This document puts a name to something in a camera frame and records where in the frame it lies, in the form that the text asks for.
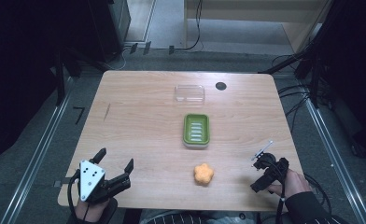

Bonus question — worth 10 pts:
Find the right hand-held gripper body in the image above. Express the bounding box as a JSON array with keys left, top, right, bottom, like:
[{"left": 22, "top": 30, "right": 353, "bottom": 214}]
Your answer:
[{"left": 250, "top": 140, "right": 290, "bottom": 189}]

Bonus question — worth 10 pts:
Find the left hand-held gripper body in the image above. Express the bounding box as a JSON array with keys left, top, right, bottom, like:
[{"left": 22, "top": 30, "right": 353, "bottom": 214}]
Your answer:
[{"left": 77, "top": 159, "right": 132, "bottom": 205}]

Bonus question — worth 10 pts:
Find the person's right hand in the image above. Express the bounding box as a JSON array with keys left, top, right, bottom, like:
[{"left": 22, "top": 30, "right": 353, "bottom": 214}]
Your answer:
[{"left": 266, "top": 168, "right": 305, "bottom": 199}]

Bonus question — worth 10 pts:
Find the person's left hand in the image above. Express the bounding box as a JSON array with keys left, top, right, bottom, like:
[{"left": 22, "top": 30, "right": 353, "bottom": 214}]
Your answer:
[{"left": 75, "top": 199, "right": 110, "bottom": 224}]

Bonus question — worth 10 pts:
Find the grey tape piece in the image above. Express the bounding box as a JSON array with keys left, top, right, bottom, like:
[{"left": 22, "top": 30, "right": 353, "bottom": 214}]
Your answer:
[{"left": 53, "top": 176, "right": 75, "bottom": 189}]

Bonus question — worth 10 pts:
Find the orange flower-shaped soap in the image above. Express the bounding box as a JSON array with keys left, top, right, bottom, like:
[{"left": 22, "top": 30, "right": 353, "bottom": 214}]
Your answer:
[{"left": 193, "top": 162, "right": 215, "bottom": 187}]

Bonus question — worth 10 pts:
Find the person's striped clothing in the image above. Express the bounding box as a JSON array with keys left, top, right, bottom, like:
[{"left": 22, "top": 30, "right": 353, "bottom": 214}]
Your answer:
[{"left": 139, "top": 209, "right": 260, "bottom": 224}]

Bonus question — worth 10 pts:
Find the green soap dish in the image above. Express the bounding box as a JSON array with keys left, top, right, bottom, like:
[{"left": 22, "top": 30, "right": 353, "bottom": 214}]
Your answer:
[{"left": 182, "top": 113, "right": 211, "bottom": 149}]

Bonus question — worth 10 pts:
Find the black stand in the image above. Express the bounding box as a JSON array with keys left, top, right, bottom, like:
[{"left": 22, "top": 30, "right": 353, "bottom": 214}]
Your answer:
[
  {"left": 259, "top": 29, "right": 329, "bottom": 110},
  {"left": 51, "top": 46, "right": 110, "bottom": 107}
]

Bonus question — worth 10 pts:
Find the clear plastic container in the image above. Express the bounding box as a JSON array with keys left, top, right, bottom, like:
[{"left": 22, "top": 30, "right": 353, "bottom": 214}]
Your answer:
[{"left": 174, "top": 84, "right": 206, "bottom": 105}]

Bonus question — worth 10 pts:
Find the black cabinet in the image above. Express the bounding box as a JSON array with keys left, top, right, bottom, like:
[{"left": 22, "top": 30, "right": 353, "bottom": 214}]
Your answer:
[{"left": 86, "top": 0, "right": 133, "bottom": 63}]

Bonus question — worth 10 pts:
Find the light wooden furniture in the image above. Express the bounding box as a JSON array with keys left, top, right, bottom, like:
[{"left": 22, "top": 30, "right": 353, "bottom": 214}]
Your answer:
[{"left": 183, "top": 0, "right": 334, "bottom": 54}]

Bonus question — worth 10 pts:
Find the left hand-held gripper black cable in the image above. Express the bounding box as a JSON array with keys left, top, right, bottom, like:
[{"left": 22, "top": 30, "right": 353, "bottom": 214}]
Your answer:
[{"left": 66, "top": 169, "right": 91, "bottom": 224}]

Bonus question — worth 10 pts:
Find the hand-held gripper black cable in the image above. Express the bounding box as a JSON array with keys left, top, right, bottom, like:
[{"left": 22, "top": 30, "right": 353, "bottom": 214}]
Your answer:
[
  {"left": 66, "top": 169, "right": 91, "bottom": 224},
  {"left": 274, "top": 158, "right": 290, "bottom": 224}
]

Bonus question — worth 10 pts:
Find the right hand-held gripper black cable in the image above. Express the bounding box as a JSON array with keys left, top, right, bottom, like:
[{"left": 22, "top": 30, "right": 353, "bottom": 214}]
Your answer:
[{"left": 274, "top": 158, "right": 290, "bottom": 224}]

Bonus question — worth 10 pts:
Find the metal floor rail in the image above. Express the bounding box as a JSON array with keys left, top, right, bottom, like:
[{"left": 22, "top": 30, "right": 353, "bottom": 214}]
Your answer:
[
  {"left": 0, "top": 76, "right": 75, "bottom": 224},
  {"left": 303, "top": 97, "right": 366, "bottom": 224}
]

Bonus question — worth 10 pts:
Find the bundle of black floor cables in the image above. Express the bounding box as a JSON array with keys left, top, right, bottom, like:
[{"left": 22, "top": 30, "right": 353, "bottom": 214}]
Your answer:
[{"left": 271, "top": 54, "right": 331, "bottom": 133}]

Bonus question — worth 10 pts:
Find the black hanging cable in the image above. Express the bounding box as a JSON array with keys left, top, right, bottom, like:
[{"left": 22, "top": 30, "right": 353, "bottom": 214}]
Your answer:
[{"left": 184, "top": 0, "right": 204, "bottom": 51}]

